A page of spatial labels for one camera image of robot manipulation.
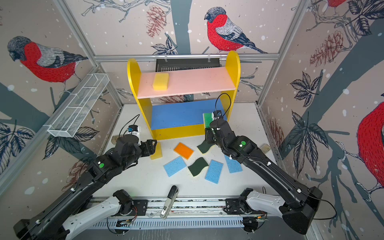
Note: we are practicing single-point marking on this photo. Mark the light blue sponge right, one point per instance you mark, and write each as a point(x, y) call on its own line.
point(233, 165)

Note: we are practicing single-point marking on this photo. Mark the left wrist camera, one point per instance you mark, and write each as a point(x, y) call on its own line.
point(134, 130)

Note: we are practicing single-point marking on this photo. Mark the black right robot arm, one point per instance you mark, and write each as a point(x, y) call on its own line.
point(295, 202)

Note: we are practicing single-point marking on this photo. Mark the blue lower shelf board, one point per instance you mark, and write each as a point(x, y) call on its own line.
point(182, 114)

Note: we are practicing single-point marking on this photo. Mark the green yellow sponge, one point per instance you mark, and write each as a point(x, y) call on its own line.
point(207, 119)

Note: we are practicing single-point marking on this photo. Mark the seasoning jar right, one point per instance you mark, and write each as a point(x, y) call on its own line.
point(265, 148)

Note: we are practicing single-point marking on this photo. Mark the seasoning jar left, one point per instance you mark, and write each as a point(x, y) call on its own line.
point(114, 139)

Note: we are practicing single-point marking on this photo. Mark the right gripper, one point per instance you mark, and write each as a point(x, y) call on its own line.
point(208, 135)

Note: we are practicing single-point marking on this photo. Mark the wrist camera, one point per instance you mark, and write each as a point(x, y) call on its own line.
point(217, 114)
point(134, 130)

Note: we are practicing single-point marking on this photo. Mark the perforated aluminium rail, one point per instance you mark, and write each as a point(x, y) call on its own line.
point(172, 223)

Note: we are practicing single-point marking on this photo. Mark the light blue sponge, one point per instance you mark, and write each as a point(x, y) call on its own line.
point(214, 172)
point(175, 166)
point(233, 165)

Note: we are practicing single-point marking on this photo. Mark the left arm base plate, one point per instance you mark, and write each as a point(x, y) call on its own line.
point(134, 208)

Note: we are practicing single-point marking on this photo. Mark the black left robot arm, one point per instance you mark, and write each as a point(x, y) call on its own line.
point(49, 224)

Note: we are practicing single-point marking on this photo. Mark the orange sponge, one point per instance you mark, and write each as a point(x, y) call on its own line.
point(184, 151)

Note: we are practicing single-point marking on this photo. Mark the black silver handheld tool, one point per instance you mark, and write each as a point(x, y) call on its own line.
point(173, 193)

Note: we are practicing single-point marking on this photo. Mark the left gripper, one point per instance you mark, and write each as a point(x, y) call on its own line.
point(150, 148)

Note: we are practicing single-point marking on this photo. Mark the light blue sponge middle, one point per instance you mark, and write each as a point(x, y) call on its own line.
point(214, 172)

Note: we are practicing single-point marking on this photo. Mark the dark green wavy sponge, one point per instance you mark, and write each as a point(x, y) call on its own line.
point(196, 168)
point(204, 147)

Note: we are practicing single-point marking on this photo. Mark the white wire mesh basket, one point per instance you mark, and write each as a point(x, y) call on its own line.
point(71, 118)

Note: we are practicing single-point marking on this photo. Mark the black vent panel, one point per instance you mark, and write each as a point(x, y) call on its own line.
point(163, 65)

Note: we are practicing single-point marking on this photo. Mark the pink upper shelf board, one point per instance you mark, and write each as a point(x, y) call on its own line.
point(185, 82)

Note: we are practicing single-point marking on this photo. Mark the light blue sponge left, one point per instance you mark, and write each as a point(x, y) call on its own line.
point(175, 166)

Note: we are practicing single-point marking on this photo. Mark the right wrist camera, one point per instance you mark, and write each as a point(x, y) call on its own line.
point(217, 114)

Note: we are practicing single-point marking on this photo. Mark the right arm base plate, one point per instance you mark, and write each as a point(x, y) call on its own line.
point(235, 207)

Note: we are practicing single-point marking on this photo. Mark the seasoning jar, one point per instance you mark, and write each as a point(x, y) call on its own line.
point(114, 139)
point(265, 148)

